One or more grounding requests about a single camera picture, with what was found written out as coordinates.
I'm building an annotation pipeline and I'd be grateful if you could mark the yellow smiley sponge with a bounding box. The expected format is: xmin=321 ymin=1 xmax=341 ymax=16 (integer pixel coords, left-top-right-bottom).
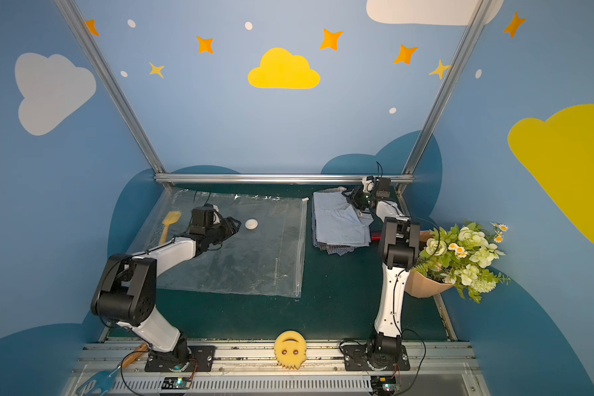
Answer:
xmin=273 ymin=330 xmax=307 ymax=370

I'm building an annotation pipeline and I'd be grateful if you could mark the grey plaid shirt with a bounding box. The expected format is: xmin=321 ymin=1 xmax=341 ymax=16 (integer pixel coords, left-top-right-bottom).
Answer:
xmin=315 ymin=186 xmax=347 ymax=193

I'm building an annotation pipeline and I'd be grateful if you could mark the blue checkered shirt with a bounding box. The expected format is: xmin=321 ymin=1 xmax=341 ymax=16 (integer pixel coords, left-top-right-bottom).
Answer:
xmin=313 ymin=242 xmax=357 ymax=256

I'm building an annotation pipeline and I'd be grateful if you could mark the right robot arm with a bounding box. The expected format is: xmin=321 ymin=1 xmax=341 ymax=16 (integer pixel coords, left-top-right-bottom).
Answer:
xmin=345 ymin=176 xmax=420 ymax=371

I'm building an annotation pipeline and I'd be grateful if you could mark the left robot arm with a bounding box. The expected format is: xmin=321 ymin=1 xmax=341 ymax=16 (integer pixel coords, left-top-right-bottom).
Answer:
xmin=91 ymin=204 xmax=242 ymax=372

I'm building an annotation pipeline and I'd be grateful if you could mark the blue fork wooden handle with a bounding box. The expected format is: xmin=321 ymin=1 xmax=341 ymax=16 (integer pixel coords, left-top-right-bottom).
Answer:
xmin=75 ymin=343 xmax=149 ymax=396

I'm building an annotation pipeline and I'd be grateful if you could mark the clear plastic vacuum bag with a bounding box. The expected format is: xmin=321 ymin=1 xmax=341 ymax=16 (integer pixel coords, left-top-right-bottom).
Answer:
xmin=128 ymin=187 xmax=309 ymax=298

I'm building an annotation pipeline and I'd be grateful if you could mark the circuit board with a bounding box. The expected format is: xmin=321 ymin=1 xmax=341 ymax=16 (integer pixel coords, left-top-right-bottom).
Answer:
xmin=161 ymin=377 xmax=192 ymax=390
xmin=370 ymin=376 xmax=399 ymax=396

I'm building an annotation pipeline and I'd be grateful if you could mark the light blue shirt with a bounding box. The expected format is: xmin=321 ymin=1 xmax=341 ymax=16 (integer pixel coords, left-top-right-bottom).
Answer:
xmin=313 ymin=191 xmax=374 ymax=248

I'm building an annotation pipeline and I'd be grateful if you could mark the yellow toy shovel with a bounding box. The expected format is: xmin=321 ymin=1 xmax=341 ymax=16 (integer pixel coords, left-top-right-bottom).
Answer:
xmin=158 ymin=211 xmax=182 ymax=245

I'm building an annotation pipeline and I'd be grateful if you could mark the flower bouquet in paper pot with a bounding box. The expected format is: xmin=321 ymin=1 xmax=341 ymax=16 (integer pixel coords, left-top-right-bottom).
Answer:
xmin=405 ymin=223 xmax=511 ymax=303

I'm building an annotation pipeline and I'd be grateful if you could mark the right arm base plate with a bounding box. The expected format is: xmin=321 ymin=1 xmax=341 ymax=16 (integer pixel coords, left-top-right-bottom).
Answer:
xmin=340 ymin=344 xmax=411 ymax=371

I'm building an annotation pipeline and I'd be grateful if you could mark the right circuit board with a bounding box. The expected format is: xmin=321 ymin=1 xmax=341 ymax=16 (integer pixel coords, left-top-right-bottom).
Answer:
xmin=370 ymin=376 xmax=399 ymax=396

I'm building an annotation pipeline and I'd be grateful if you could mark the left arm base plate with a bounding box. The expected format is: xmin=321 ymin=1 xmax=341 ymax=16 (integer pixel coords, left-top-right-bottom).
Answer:
xmin=145 ymin=345 xmax=216 ymax=373

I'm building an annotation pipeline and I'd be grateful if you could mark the left circuit board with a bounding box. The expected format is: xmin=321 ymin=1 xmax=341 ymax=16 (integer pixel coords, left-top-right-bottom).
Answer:
xmin=161 ymin=377 xmax=192 ymax=390

